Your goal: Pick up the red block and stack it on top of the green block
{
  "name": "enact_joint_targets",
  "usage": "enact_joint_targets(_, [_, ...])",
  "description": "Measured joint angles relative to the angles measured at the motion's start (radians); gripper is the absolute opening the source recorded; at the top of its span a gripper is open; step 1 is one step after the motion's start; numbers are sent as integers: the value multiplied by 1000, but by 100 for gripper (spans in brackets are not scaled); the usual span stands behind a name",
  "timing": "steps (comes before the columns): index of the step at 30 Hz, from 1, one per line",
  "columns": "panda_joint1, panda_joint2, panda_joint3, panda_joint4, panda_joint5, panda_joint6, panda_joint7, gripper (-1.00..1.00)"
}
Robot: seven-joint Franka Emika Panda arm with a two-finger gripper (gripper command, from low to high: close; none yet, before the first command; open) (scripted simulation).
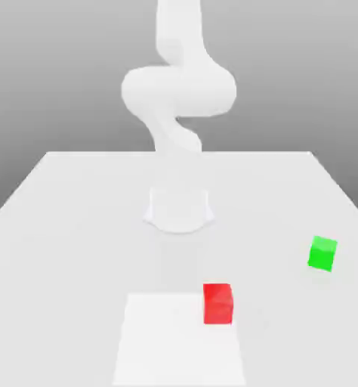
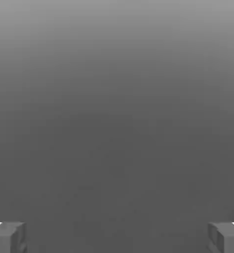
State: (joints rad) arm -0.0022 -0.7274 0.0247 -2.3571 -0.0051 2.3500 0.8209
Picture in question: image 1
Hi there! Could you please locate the small red cube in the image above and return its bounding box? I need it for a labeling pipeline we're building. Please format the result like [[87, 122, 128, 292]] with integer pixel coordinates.
[[202, 283, 234, 326]]

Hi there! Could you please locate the small green cube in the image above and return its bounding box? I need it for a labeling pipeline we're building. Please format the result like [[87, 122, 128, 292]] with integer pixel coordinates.
[[307, 235, 339, 273]]

